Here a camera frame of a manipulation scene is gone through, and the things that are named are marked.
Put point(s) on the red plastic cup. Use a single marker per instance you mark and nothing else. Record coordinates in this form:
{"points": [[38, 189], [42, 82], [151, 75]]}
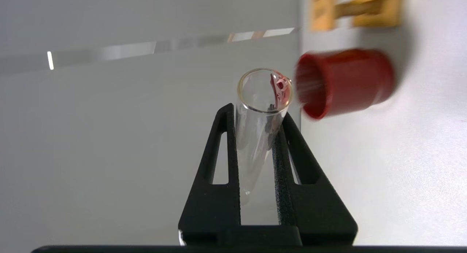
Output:
{"points": [[357, 81]]}

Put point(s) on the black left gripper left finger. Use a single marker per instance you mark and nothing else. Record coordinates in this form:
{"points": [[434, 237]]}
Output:
{"points": [[215, 209]]}

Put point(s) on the wooden test tube rack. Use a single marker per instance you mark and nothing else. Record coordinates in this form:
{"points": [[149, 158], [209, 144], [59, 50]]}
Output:
{"points": [[379, 12]]}

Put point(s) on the test tube with red pigment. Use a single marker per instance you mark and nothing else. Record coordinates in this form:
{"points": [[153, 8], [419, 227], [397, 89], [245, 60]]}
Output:
{"points": [[255, 100]]}

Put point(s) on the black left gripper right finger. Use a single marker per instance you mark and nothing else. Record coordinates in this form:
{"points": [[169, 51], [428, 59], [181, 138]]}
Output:
{"points": [[313, 216]]}

